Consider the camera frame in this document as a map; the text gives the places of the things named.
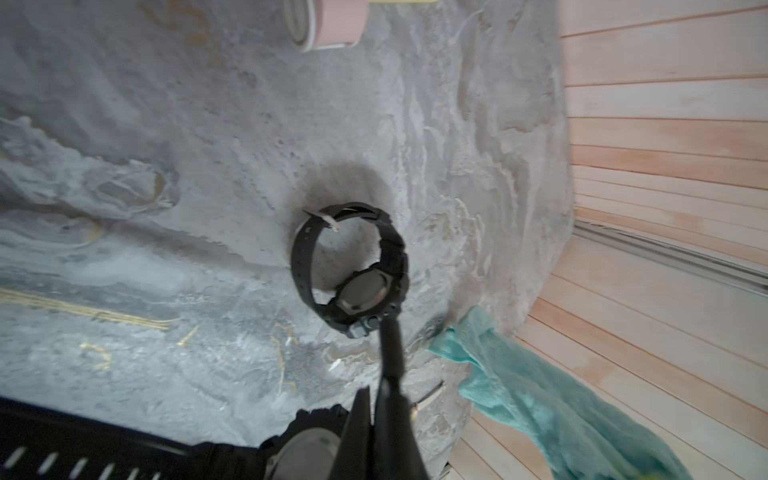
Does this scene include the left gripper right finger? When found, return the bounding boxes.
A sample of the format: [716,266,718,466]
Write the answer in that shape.
[373,319,429,479]

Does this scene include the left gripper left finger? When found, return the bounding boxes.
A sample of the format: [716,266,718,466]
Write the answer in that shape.
[328,387,371,480]

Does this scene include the teal microfiber cloth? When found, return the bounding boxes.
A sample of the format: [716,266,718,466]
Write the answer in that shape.
[429,306,691,479]

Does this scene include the aluminium wall frame rail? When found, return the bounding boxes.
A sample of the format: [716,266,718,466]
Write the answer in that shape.
[574,220,767,297]

